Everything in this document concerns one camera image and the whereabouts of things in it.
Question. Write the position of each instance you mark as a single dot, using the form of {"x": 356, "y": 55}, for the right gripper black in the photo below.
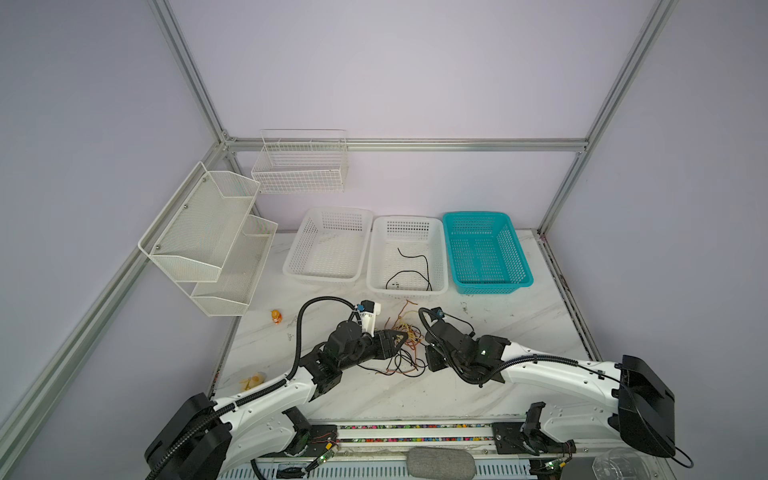
{"x": 432, "y": 365}

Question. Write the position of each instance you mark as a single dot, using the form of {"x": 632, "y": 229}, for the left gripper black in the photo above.
{"x": 383, "y": 340}

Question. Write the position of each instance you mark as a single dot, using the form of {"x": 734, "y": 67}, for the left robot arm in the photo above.
{"x": 207, "y": 436}

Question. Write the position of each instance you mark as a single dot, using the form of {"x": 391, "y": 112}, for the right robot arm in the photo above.
{"x": 627, "y": 400}

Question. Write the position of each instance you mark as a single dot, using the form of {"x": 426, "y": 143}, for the middle white plastic basket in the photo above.
{"x": 407, "y": 257}

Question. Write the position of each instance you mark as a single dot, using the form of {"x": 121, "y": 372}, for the white plastic basket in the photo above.
{"x": 330, "y": 245}
{"x": 407, "y": 257}

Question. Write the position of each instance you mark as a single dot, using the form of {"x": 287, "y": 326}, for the teal plastic basket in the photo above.
{"x": 485, "y": 253}

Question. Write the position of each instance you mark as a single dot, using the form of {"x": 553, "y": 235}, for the left white plastic basket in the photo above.
{"x": 330, "y": 245}

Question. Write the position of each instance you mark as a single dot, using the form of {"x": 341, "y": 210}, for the orange bear toy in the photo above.
{"x": 276, "y": 316}

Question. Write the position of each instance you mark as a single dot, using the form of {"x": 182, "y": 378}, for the grey fabric pad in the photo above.
{"x": 440, "y": 464}

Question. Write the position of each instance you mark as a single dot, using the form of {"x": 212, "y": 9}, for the cream orange small toy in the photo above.
{"x": 252, "y": 381}

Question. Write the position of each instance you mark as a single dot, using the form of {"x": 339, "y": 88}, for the white two-tier mesh shelf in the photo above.
{"x": 210, "y": 243}

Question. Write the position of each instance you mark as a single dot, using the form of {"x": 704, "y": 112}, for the clear plastic container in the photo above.
{"x": 620, "y": 464}

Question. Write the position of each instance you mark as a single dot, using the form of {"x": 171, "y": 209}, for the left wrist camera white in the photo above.
{"x": 369, "y": 310}

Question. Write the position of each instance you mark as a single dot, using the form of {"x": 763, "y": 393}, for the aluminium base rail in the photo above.
{"x": 378, "y": 451}

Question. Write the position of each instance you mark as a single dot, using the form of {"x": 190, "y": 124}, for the white wire wall basket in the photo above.
{"x": 297, "y": 161}

